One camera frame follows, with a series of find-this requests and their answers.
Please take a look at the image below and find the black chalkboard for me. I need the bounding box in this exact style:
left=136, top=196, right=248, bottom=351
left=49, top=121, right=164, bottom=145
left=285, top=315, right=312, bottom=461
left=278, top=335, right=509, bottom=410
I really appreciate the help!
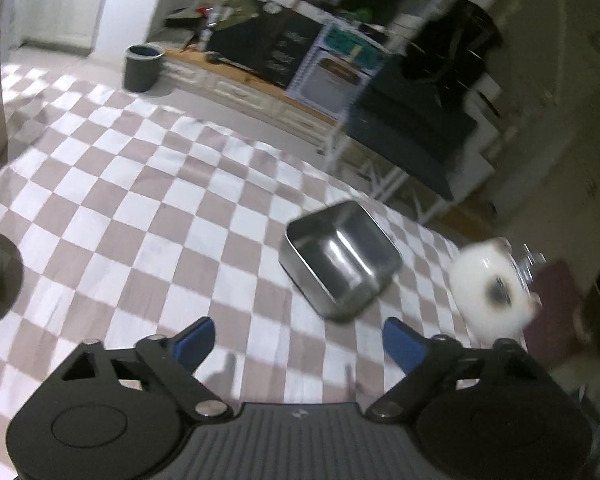
left=207, top=9, right=327, bottom=90

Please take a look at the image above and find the white metal rack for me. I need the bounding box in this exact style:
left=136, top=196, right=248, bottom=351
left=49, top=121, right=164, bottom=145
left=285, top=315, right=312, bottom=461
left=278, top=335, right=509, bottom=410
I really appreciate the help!
left=324, top=0, right=463, bottom=227

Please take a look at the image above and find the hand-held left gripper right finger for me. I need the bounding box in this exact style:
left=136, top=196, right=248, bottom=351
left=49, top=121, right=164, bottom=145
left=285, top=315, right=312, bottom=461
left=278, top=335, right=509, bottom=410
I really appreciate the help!
left=364, top=316, right=547, bottom=424

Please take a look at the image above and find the white low cabinet wooden top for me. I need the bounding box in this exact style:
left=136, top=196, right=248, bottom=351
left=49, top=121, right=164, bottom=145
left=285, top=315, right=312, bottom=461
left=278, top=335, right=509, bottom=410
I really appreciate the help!
left=161, top=46, right=342, bottom=150

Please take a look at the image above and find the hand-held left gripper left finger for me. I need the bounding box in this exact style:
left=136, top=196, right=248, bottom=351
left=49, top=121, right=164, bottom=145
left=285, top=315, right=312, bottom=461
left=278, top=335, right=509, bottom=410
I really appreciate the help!
left=59, top=316, right=234, bottom=419

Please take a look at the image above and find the white teal toy kitchen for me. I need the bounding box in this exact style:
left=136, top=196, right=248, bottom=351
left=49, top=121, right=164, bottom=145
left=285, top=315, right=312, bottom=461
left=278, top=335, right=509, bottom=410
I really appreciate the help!
left=286, top=21, right=390, bottom=122

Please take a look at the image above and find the brown white checkered blanket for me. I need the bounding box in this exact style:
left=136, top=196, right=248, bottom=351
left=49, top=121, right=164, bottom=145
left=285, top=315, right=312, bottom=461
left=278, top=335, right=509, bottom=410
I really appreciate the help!
left=0, top=62, right=531, bottom=416

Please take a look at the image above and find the square metal container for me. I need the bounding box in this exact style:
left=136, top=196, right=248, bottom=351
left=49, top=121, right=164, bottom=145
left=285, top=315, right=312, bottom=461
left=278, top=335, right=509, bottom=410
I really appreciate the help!
left=279, top=200, right=403, bottom=322

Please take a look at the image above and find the dark grey trash bin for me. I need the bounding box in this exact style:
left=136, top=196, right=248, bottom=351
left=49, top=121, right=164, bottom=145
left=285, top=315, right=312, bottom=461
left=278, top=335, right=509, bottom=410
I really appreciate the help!
left=123, top=45, right=165, bottom=94

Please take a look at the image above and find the dark blue armchair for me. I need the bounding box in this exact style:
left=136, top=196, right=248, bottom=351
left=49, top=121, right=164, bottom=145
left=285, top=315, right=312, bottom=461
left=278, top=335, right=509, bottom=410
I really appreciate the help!
left=349, top=7, right=503, bottom=202

